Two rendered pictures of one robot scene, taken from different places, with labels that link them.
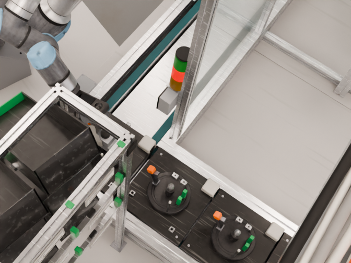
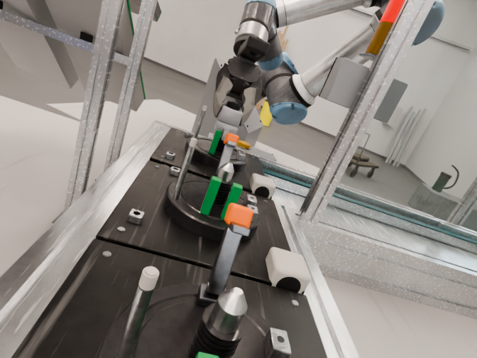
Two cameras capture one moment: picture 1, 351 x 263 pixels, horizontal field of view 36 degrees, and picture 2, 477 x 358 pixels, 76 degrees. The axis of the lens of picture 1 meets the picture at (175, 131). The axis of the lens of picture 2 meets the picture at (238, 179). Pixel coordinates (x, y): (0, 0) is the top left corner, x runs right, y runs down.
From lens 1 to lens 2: 1.51 m
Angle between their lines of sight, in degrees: 58
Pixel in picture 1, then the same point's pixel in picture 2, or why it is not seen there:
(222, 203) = (277, 307)
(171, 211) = (177, 203)
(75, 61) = not seen: hidden behind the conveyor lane
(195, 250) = (96, 270)
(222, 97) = (417, 307)
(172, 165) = (263, 214)
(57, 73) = (255, 11)
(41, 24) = (282, 85)
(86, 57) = not seen: hidden behind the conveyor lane
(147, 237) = (95, 194)
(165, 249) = (74, 221)
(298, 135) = not seen: outside the picture
